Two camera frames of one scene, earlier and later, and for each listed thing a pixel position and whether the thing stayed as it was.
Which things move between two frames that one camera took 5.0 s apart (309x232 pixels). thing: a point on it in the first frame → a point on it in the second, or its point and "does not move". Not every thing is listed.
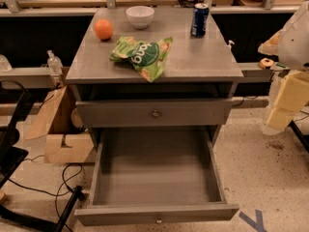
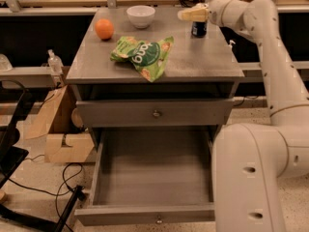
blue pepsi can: x=199 y=19 does not move
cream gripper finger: x=293 y=99 → x=197 y=14
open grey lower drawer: x=155 y=175 does not move
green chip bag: x=147 y=57 does not move
